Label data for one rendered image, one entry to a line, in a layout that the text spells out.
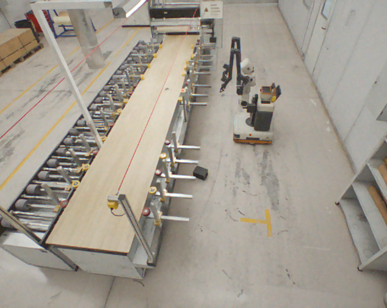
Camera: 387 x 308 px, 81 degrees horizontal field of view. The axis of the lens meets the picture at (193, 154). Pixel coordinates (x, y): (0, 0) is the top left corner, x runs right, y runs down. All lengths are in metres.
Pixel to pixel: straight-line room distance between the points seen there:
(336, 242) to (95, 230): 2.78
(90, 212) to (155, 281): 1.11
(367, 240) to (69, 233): 3.23
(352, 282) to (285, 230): 0.82
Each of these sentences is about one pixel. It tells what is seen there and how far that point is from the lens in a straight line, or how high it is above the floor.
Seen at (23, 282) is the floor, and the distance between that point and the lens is 3.65.
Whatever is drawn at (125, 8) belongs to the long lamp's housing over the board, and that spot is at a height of 2.36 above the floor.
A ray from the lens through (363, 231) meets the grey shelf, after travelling 3.54.
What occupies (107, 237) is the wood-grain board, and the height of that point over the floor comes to 0.90.
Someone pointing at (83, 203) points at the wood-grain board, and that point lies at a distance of 2.62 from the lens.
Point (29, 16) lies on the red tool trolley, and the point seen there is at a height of 0.70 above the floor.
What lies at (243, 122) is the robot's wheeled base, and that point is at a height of 0.28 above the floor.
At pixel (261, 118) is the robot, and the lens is 3.88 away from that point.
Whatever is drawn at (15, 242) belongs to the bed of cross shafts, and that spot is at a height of 0.71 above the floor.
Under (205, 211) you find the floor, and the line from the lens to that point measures 3.30.
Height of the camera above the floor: 2.85
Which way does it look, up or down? 46 degrees down
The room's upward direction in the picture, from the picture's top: 4 degrees counter-clockwise
